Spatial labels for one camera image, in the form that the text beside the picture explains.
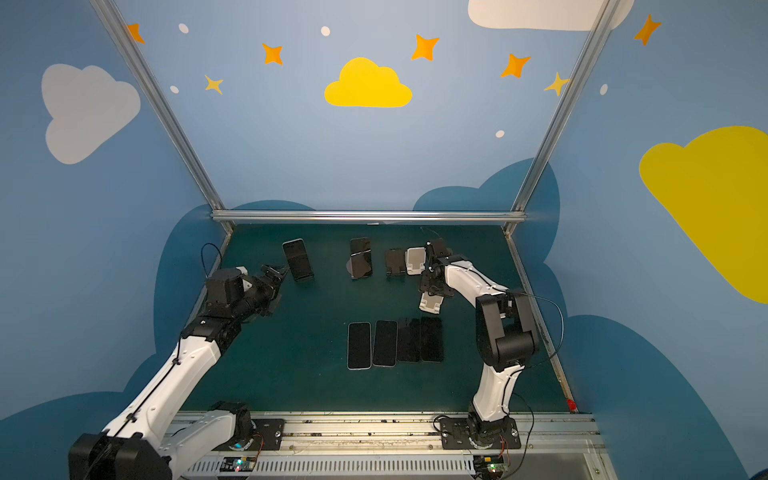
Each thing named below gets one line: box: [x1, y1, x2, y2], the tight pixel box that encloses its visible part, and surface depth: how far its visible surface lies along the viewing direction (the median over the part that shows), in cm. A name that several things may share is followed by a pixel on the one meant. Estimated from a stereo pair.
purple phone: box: [373, 320, 398, 368], surface depth 92 cm
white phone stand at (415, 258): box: [405, 247, 426, 276], surface depth 107 cm
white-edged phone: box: [347, 322, 372, 371], surface depth 90 cm
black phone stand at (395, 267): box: [385, 248, 406, 282], surface depth 107 cm
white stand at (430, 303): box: [419, 291, 444, 315], surface depth 99 cm
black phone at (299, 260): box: [282, 238, 314, 282], surface depth 101 cm
